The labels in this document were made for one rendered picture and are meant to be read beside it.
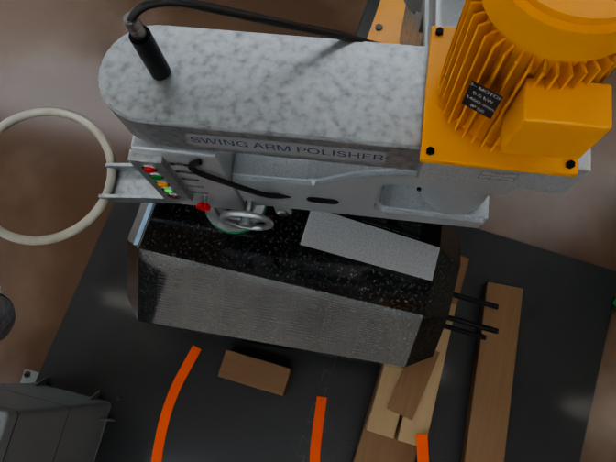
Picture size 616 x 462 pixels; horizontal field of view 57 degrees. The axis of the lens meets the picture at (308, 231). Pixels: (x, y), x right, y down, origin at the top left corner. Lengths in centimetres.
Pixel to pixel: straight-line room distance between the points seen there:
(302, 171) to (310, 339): 81
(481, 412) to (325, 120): 181
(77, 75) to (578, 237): 268
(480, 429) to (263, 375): 95
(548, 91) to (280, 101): 50
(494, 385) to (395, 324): 85
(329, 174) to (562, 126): 63
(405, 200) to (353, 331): 61
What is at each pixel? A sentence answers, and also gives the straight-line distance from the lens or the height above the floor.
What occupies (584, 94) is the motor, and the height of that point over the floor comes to 194.
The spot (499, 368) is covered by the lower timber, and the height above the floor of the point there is 9.
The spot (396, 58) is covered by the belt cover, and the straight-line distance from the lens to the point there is 118.
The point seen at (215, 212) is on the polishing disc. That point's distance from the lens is 197.
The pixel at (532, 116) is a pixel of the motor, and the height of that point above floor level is 194.
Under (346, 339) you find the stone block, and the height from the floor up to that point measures 68.
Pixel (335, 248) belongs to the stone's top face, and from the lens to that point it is 192.
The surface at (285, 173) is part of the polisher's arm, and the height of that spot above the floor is 137.
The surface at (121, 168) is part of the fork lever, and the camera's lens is 202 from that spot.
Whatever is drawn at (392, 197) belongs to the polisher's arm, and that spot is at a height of 122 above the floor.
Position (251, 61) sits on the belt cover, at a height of 167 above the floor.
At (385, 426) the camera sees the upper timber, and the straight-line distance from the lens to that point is 248.
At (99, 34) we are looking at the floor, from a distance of 348.
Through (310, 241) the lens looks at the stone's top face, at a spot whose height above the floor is 80.
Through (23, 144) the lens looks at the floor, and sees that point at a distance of 334.
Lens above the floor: 268
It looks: 75 degrees down
